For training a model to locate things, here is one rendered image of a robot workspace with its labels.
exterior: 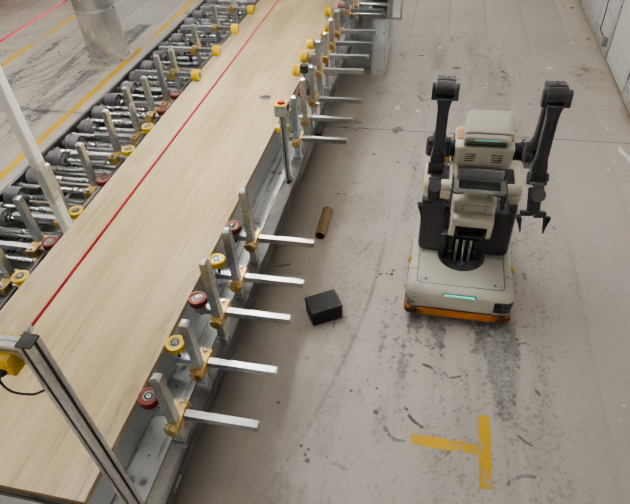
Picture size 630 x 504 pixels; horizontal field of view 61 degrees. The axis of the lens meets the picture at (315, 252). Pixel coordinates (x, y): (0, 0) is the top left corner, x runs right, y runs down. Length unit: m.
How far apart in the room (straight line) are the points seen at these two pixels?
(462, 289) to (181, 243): 1.62
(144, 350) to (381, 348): 1.52
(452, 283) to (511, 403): 0.73
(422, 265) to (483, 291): 0.40
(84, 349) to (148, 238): 0.69
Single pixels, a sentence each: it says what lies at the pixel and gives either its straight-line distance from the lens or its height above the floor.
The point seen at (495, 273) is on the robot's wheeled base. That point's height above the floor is 0.28.
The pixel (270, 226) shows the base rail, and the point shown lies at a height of 0.70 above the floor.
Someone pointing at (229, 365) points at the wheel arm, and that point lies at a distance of 2.26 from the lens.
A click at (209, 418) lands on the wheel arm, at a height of 0.83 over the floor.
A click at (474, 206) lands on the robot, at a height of 0.86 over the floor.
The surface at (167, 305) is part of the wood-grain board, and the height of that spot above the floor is 0.90.
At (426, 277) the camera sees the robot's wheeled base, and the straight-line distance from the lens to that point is 3.30.
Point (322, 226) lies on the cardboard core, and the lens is 3.96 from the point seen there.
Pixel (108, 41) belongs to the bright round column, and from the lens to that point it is 7.38.
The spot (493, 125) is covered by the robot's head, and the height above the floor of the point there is 1.35.
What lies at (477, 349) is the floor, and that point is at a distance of 3.36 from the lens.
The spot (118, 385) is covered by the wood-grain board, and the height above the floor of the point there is 0.90.
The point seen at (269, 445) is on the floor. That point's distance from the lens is 2.98.
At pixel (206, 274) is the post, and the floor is 1.12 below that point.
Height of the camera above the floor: 2.61
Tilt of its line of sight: 42 degrees down
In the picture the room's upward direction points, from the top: 4 degrees counter-clockwise
